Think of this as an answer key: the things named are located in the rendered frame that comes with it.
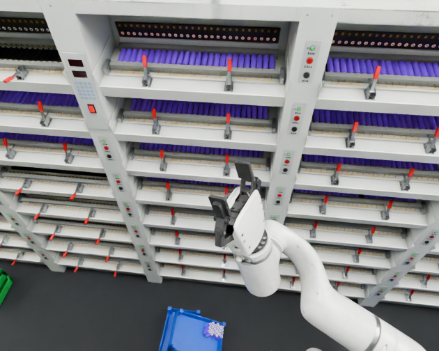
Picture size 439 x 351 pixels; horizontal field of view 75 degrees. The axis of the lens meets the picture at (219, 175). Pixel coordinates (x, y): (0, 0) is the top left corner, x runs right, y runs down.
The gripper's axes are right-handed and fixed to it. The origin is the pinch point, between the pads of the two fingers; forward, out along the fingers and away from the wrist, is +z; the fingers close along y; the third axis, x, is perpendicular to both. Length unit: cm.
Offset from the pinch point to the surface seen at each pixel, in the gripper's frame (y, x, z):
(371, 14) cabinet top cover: 57, 13, 9
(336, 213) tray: 61, 2, -72
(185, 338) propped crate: -1, -67, -132
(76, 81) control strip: 23, -68, 10
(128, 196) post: 23, -80, -45
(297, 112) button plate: 51, -7, -15
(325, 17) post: 52, 3, 11
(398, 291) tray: 85, 31, -160
